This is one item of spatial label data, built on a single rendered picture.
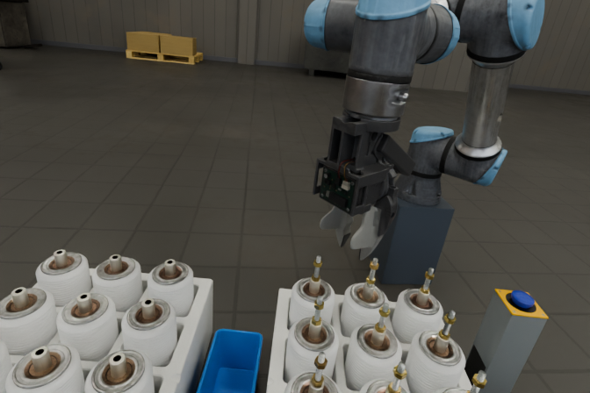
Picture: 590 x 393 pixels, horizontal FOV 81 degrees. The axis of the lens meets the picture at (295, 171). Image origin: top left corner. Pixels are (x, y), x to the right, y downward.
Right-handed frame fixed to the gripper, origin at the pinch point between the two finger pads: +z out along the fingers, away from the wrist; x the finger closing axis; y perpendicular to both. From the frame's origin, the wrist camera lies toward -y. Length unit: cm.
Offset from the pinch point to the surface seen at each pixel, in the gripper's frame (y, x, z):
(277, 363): 5.2, -8.6, 30.7
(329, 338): -1.9, -2.8, 23.4
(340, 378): -2.4, 0.9, 30.7
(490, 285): -84, 2, 49
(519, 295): -34.7, 16.8, 15.8
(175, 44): -213, -553, 21
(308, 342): 2.0, -4.4, 23.3
